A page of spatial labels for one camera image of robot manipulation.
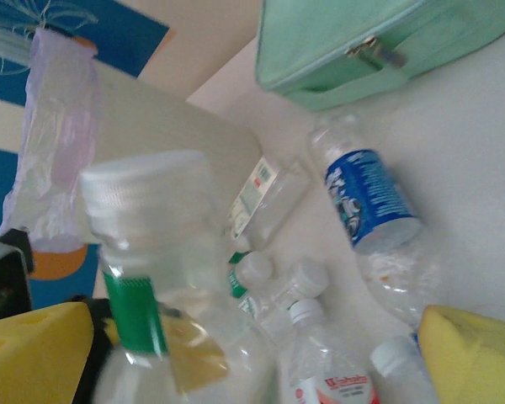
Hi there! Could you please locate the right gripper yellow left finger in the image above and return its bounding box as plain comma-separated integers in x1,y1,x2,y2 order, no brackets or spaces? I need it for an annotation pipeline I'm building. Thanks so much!
0,301,96,404

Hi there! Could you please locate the bin with purple liner bag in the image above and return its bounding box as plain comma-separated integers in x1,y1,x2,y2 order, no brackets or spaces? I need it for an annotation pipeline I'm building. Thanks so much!
0,27,264,253

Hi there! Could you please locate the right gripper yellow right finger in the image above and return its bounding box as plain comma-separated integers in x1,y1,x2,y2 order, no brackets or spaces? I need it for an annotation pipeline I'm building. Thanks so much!
418,305,505,404

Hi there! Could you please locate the clear bottle red-white label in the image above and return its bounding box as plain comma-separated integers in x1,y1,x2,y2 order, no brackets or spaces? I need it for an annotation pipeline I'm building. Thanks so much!
277,299,382,404
267,258,330,315

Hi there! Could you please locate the mint green zip pouch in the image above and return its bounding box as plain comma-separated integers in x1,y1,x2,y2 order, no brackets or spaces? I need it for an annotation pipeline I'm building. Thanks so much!
254,0,505,113

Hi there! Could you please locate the small clear bottle blue label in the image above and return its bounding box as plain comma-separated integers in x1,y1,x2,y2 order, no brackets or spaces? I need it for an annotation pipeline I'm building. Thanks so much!
369,332,441,404

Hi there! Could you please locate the square clear bottle green band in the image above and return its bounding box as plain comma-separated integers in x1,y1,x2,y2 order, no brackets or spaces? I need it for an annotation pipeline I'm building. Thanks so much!
229,251,279,338
226,155,312,252
78,150,279,404

